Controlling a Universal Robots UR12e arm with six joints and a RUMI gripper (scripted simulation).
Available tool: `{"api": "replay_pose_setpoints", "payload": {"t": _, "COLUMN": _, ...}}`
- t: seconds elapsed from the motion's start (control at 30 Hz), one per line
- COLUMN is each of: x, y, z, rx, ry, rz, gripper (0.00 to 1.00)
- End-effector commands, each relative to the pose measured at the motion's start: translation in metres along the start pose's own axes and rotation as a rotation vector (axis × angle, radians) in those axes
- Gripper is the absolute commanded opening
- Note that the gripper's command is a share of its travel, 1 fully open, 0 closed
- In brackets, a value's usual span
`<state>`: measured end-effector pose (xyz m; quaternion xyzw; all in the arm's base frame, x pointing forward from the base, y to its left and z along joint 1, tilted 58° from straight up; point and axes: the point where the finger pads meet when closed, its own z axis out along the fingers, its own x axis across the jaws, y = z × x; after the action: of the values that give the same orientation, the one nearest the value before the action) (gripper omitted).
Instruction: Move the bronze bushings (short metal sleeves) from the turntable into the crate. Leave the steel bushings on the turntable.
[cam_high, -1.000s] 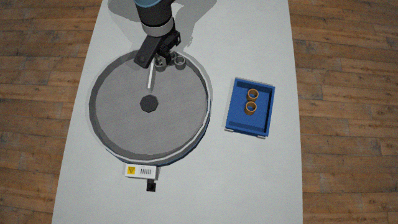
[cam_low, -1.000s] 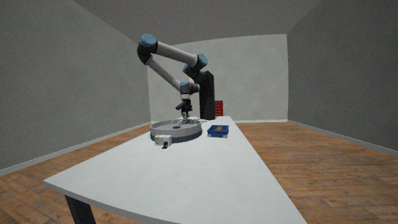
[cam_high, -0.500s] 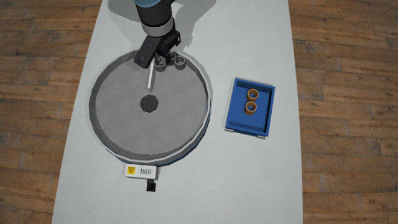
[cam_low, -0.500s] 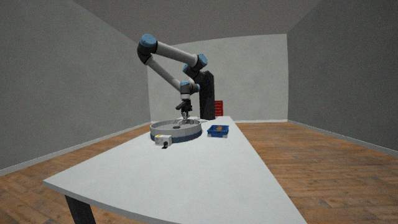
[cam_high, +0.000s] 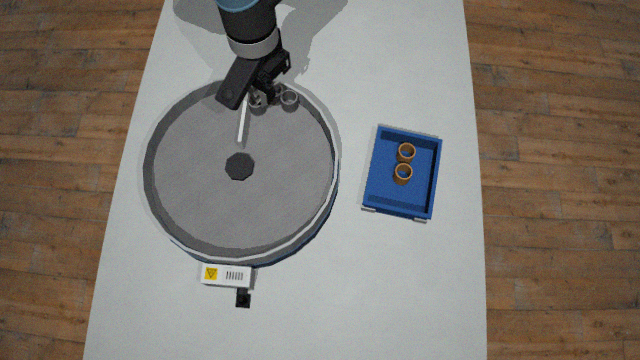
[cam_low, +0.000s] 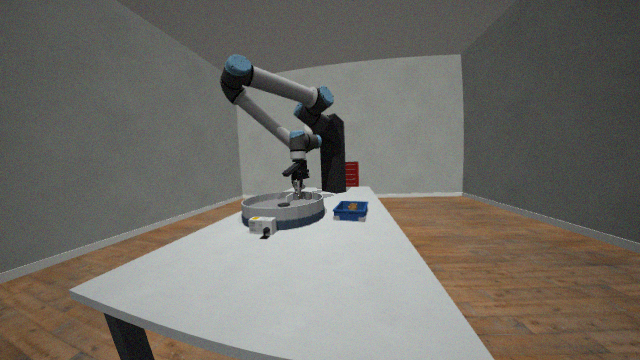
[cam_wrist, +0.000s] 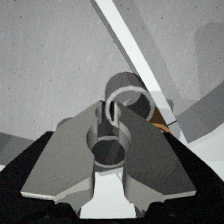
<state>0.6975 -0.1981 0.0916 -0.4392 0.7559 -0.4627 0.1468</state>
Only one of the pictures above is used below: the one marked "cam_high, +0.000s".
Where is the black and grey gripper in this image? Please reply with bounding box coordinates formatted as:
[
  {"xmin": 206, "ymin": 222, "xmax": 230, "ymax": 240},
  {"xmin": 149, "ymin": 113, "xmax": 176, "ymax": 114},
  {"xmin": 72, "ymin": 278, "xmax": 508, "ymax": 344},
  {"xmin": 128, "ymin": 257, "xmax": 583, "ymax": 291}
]
[{"xmin": 243, "ymin": 28, "xmax": 291, "ymax": 109}]

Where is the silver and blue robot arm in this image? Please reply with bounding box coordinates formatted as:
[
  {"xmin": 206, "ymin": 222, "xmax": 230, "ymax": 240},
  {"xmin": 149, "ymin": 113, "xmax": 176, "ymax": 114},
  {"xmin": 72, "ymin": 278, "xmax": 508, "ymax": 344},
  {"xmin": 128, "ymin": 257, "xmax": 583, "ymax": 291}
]
[{"xmin": 215, "ymin": 0, "xmax": 282, "ymax": 110}]

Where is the bronze bushing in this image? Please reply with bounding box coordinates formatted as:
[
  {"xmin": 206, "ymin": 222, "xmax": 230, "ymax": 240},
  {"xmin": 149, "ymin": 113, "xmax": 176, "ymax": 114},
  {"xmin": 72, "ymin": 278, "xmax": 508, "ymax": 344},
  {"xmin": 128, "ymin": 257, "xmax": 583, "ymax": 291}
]
[
  {"xmin": 396, "ymin": 143, "xmax": 416, "ymax": 164},
  {"xmin": 393, "ymin": 163, "xmax": 413, "ymax": 185}
]

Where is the grey metal bushing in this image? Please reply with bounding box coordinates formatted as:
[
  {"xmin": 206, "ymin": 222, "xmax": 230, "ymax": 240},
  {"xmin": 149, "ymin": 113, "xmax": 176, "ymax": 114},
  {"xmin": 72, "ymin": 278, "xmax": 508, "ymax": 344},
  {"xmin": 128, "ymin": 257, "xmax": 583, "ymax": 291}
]
[{"xmin": 271, "ymin": 86, "xmax": 283, "ymax": 106}]

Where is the grey metal sleeve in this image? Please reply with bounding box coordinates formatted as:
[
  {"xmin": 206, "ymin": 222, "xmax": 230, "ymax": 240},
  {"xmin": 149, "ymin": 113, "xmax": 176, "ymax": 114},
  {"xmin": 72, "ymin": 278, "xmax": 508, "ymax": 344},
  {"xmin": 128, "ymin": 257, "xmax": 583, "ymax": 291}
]
[
  {"xmin": 280, "ymin": 90, "xmax": 299, "ymax": 113},
  {"xmin": 248, "ymin": 95, "xmax": 267, "ymax": 116}
]

